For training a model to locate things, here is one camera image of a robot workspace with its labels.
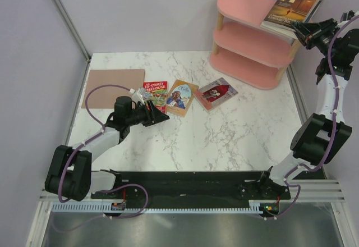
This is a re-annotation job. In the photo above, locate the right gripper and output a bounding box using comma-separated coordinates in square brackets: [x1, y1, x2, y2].
[291, 18, 339, 59]

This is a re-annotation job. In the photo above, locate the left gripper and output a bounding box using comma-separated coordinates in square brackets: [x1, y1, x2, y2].
[126, 99, 169, 127]

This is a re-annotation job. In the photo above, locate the blue Nineteen Eighty-Four book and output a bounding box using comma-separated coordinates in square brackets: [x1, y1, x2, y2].
[260, 20, 297, 39]

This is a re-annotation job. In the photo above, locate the brown Edward Tulane book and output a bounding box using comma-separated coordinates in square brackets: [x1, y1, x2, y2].
[261, 0, 319, 31]

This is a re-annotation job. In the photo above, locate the pink Shakespeare story book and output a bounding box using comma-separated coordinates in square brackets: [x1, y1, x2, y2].
[194, 77, 238, 112]

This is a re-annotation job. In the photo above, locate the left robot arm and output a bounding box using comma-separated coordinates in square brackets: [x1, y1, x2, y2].
[45, 96, 170, 203]

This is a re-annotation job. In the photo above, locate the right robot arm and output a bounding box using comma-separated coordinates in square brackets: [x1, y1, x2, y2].
[256, 11, 358, 199]

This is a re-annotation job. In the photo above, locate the red Treehouse book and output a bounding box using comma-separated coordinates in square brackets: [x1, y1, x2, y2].
[143, 81, 168, 113]

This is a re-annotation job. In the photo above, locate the tan Othello book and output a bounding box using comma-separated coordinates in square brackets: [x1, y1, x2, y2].
[166, 80, 199, 117]

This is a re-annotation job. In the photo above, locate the brown cardboard file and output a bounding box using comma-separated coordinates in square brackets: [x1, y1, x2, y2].
[81, 69, 145, 109]

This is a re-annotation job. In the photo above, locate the pink three-tier shelf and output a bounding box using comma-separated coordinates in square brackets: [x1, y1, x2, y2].
[210, 0, 301, 90]

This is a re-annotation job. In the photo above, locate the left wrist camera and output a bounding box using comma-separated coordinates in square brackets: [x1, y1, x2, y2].
[130, 87, 146, 103]

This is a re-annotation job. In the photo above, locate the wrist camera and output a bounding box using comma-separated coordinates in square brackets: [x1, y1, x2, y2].
[130, 87, 146, 103]
[340, 10, 356, 24]

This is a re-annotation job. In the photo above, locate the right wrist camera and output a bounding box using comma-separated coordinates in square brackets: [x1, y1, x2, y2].
[340, 10, 356, 24]

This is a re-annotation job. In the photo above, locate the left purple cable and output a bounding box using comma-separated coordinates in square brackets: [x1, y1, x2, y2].
[50, 84, 149, 233]

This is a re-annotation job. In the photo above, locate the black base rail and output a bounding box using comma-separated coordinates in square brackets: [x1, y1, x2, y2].
[86, 170, 291, 208]

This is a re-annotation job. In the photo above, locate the white slotted cable duct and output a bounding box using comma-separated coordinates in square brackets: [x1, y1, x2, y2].
[52, 200, 281, 213]

